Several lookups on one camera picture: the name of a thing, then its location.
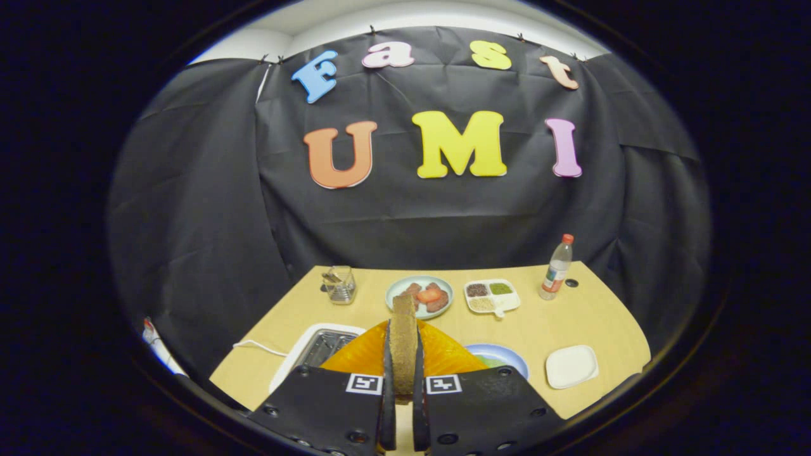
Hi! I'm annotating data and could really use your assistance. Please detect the small wire basket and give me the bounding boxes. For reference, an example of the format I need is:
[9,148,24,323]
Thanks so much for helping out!
[321,265,357,306]

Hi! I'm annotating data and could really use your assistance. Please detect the white toaster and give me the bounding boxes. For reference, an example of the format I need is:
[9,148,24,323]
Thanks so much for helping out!
[269,323,368,395]

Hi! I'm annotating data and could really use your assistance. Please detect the clear bottle with red cap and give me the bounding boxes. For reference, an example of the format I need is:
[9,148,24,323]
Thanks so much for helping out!
[539,234,575,301]

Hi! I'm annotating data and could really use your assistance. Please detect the white rectangular plate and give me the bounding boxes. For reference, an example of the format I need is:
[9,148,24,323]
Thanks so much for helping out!
[546,345,599,390]

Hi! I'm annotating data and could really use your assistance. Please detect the green lettuce leaf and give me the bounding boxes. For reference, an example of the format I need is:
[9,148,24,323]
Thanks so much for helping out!
[476,355,523,371]

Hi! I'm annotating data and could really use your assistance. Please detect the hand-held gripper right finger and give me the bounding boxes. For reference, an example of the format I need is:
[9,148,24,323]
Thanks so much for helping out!
[413,320,565,456]

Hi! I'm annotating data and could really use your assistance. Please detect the white divided condiment dish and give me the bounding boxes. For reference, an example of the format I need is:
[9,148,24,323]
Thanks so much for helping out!
[464,279,521,318]

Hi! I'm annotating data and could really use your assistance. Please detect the blue round plate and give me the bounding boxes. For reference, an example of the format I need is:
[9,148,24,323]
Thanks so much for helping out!
[464,343,530,379]

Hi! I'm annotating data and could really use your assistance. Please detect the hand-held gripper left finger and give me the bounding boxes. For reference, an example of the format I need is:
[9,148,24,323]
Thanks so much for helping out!
[247,320,397,456]

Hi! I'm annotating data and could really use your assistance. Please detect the pale green plate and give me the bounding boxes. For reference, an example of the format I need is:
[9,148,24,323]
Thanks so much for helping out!
[386,275,454,320]

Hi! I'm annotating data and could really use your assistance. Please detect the round brown bread slice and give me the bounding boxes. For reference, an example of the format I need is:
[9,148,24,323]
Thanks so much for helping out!
[389,293,419,398]

